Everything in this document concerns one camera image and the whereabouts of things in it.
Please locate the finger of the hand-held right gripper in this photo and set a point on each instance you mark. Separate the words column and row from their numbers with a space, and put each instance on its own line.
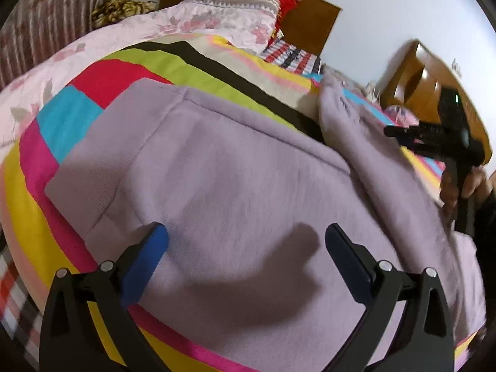
column 410, row 133

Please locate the wooden headboard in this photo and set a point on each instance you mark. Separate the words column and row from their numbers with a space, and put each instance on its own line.
column 310, row 23

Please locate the pink floral quilt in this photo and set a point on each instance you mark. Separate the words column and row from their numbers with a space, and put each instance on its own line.
column 42, row 73

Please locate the person's right hand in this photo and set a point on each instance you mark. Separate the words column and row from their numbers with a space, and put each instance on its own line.
column 471, row 184

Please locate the striped floral curtain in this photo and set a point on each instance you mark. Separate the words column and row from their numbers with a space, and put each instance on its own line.
column 50, row 15

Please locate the lavender pants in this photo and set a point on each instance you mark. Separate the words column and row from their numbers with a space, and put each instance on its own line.
column 240, row 186

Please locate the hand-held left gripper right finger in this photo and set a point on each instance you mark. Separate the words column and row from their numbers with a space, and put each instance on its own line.
column 347, row 259

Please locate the plaid bed sheet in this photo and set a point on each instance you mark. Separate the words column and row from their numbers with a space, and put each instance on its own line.
column 23, row 302

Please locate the red cushion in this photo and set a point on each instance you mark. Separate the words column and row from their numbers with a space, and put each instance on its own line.
column 287, row 6

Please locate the wooden cabinet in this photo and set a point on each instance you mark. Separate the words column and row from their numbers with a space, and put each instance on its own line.
column 426, row 81

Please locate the floral pillow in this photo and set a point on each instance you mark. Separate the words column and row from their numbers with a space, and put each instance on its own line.
column 232, row 17

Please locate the tiger print cloth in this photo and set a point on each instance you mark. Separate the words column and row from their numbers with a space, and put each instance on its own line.
column 120, row 7

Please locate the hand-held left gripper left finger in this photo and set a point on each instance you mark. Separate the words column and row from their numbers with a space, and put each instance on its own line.
column 149, row 257

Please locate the colourful striped blanket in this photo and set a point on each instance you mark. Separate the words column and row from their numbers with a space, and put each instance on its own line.
column 97, row 81

